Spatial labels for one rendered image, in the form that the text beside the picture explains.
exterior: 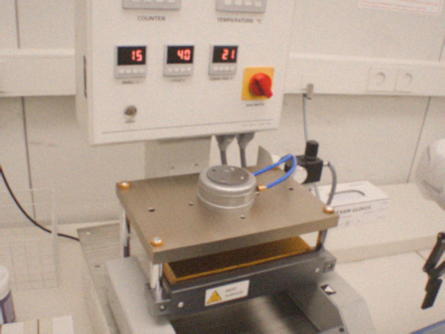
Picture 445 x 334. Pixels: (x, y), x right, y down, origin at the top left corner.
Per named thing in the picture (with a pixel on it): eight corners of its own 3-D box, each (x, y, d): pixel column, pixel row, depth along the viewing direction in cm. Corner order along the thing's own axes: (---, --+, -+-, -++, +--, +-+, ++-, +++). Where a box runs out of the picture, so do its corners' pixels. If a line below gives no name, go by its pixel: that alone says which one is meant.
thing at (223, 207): (107, 214, 75) (105, 141, 69) (268, 190, 88) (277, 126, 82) (152, 311, 55) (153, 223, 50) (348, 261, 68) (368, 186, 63)
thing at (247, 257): (137, 233, 71) (138, 178, 67) (260, 212, 80) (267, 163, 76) (176, 304, 57) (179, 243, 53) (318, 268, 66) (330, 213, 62)
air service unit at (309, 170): (253, 212, 89) (263, 142, 82) (313, 202, 95) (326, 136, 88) (266, 226, 84) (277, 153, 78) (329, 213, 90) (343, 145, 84)
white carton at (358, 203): (296, 210, 127) (300, 186, 124) (361, 200, 135) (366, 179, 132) (319, 233, 117) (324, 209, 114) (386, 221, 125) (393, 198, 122)
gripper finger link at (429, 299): (432, 283, 85) (430, 281, 85) (422, 310, 87) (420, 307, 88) (443, 280, 86) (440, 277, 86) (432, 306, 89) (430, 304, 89)
